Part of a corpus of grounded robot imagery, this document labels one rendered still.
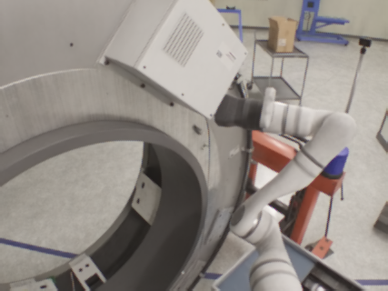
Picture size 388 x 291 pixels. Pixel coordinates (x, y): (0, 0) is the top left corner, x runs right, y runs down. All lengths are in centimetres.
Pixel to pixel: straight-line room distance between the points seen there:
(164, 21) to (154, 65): 7
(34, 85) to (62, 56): 7
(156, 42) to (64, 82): 19
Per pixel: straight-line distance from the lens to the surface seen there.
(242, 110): 67
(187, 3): 51
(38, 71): 53
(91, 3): 55
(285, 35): 396
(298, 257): 148
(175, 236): 110
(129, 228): 142
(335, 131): 64
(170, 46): 50
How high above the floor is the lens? 183
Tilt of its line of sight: 32 degrees down
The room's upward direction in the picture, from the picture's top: straight up
